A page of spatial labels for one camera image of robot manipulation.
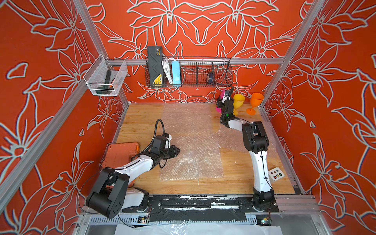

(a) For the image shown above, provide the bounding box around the orange plastic wine glass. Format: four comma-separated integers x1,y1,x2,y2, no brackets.
246,93,264,116

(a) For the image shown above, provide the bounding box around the light blue power bank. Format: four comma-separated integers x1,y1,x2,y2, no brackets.
171,61,181,86

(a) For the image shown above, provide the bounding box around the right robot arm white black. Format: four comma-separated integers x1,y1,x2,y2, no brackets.
216,90,276,212

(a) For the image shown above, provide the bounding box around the dark green tool in bin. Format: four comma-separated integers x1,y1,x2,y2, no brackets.
96,70,114,95

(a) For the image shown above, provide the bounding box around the clear acrylic wall bin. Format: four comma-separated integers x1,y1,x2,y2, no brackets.
83,54,128,97

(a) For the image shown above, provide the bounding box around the black wire wall basket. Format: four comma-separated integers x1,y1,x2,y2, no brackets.
145,56,233,88

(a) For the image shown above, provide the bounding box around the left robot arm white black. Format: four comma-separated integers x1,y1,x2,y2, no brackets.
86,133,180,219

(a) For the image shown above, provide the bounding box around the small dark object in basket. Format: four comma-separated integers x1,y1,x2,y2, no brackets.
206,71,215,84

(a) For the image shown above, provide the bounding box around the orange plastic tool case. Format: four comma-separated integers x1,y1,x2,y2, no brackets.
102,142,140,168

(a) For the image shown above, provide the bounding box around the black box in basket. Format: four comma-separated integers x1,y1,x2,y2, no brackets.
147,46,164,87

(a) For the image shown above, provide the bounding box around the white coiled cable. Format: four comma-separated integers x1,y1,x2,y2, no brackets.
161,57,176,84

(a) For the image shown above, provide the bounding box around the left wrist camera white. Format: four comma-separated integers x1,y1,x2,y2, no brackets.
164,133,172,149

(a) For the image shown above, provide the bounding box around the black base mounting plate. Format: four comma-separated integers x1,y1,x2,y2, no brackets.
122,195,280,213

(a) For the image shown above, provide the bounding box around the pink plastic wine glass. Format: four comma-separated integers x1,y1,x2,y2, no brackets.
216,89,227,113

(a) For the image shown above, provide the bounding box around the yellow plastic wine glass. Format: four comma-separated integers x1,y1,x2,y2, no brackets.
233,94,245,116

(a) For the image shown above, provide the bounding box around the white button control box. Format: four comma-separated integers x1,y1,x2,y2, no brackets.
268,167,285,182

